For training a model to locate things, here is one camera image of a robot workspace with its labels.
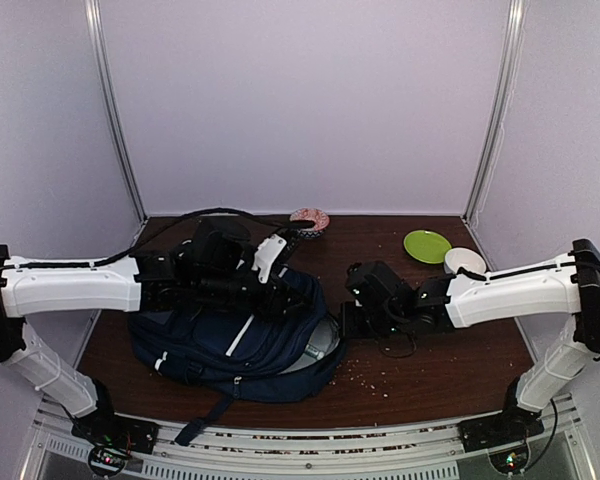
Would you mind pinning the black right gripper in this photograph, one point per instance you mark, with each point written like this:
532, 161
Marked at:
348, 324

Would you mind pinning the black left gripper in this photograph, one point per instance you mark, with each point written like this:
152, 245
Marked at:
290, 293

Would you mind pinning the navy blue student backpack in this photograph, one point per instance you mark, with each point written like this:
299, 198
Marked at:
242, 356

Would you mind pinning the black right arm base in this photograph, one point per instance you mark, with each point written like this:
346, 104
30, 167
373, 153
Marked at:
512, 424

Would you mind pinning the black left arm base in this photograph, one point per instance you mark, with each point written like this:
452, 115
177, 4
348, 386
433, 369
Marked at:
103, 427

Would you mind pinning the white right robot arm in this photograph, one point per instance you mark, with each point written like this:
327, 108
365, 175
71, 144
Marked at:
568, 283

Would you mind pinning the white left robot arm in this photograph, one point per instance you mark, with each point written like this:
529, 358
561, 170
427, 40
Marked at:
30, 286

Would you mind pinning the green plate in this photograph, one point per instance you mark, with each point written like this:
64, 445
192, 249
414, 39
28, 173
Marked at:
426, 246

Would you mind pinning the white bowl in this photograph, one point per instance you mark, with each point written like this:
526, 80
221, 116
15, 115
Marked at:
460, 257

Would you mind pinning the red blue patterned bowl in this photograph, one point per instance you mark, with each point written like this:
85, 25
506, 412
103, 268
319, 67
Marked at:
319, 219

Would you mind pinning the aluminium front rail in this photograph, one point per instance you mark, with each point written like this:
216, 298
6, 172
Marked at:
425, 450

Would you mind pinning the left aluminium frame post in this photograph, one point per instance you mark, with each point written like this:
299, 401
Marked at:
97, 37

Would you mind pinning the aluminium frame post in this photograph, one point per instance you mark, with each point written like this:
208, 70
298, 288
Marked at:
97, 37
509, 61

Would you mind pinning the right aluminium frame post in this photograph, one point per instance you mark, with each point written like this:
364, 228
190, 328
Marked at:
509, 61

